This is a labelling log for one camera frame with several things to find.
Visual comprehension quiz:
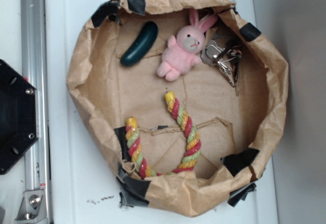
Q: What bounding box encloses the brown paper bag bin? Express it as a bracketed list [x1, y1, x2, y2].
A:
[66, 0, 289, 217]

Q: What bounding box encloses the pink plush bunny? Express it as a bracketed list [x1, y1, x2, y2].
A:
[156, 9, 218, 81]

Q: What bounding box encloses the dark green toy cucumber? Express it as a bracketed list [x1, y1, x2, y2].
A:
[120, 21, 158, 66]

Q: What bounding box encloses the multicolored twisted rope toy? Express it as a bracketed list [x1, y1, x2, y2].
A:
[125, 91, 201, 179]

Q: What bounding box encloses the aluminium extrusion rail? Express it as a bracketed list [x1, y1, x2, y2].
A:
[21, 0, 53, 223]

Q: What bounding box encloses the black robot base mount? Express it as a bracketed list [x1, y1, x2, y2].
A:
[0, 60, 38, 175]

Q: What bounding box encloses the grey metal corner bracket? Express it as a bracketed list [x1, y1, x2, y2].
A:
[14, 189, 46, 223]

